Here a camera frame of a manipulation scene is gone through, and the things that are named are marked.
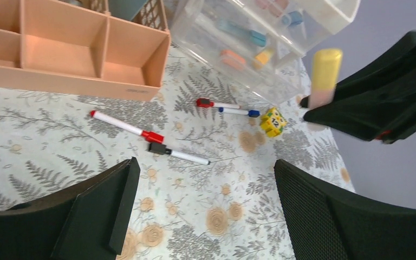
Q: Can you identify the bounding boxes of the light blue folder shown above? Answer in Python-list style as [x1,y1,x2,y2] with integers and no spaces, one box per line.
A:
[108,0,147,21]

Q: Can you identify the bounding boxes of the black cap white marker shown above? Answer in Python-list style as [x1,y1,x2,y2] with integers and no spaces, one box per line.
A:
[147,142,211,165]

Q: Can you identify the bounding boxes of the floral patterned desk mat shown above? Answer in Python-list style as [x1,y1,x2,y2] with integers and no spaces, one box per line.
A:
[0,47,354,259]

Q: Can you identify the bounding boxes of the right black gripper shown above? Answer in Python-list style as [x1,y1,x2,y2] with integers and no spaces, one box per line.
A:
[303,31,416,144]

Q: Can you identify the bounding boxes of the orange cap grey highlighter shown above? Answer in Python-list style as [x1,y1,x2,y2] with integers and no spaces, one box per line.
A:
[219,49,246,71]

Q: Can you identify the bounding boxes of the blue cap whiteboard marker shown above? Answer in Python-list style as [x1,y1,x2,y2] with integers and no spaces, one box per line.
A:
[218,107,260,118]

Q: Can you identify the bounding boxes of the yellow highlighter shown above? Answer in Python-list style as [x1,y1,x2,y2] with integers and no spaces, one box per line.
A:
[253,48,275,70]

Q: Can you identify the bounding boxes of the yellow owl eraser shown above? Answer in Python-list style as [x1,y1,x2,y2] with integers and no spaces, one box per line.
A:
[259,107,288,138]

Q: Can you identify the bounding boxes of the red cap marker near drawers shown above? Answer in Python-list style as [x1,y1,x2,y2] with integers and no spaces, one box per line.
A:
[196,98,241,109]

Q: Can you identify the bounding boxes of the orange plastic file organizer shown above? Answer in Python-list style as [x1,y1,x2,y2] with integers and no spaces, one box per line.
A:
[0,1,171,101]

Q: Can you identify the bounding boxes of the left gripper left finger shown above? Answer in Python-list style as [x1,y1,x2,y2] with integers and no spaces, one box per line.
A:
[0,158,140,259]

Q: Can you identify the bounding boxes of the peach pink highlighter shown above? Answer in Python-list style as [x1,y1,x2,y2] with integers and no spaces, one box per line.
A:
[308,48,343,109]

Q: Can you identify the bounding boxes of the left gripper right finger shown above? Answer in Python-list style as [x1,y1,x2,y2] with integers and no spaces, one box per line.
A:
[274,159,416,259]

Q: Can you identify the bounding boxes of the white plastic drawer unit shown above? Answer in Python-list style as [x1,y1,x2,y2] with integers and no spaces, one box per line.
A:
[170,1,360,105]

